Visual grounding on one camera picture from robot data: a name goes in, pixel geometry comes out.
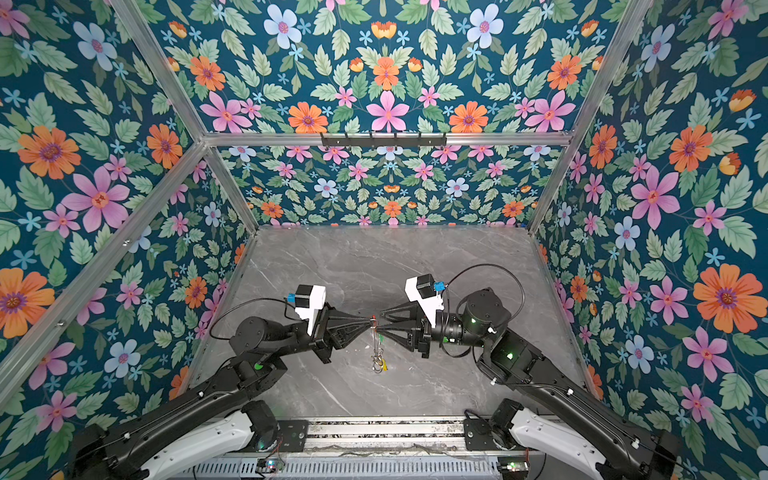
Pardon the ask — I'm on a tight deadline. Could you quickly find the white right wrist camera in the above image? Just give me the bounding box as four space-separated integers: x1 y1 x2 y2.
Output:
404 274 445 327

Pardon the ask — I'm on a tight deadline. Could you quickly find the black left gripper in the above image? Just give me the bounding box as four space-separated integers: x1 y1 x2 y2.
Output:
270 301 371 366

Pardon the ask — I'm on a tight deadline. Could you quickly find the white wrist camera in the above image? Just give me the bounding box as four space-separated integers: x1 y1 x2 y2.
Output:
404 274 445 327
287 284 326 336

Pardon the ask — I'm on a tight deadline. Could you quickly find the metal keyring with red handle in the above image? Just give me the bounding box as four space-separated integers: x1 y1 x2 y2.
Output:
371 316 382 363

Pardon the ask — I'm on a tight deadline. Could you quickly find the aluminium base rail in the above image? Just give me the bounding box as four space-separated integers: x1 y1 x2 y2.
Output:
176 415 587 479

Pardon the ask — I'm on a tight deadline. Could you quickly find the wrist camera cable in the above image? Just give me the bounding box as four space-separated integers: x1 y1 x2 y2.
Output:
445 263 527 328
208 297 295 341

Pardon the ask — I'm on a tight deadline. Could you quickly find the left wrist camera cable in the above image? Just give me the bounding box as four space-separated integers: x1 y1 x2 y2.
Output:
208 297 295 341

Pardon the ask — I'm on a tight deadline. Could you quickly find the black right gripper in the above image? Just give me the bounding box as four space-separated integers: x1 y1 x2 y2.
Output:
380 300 493 362

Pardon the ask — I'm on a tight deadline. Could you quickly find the black wall hook rail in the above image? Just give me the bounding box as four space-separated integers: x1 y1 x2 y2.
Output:
320 133 448 148

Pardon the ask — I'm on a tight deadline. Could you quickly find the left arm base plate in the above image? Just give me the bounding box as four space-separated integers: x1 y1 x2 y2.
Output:
268 420 310 453

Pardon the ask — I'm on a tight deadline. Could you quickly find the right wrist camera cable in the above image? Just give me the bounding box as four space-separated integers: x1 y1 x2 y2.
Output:
445 263 527 328

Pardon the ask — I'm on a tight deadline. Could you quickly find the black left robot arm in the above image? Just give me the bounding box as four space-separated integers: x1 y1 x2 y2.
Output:
65 306 373 479

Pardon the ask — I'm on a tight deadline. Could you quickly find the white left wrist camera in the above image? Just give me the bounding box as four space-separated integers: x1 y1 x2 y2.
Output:
287 284 326 336

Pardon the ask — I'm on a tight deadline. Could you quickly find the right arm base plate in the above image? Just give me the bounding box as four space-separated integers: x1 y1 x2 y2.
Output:
463 409 517 451

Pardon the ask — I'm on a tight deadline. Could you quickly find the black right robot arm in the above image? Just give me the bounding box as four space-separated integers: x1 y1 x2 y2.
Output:
378 288 681 479

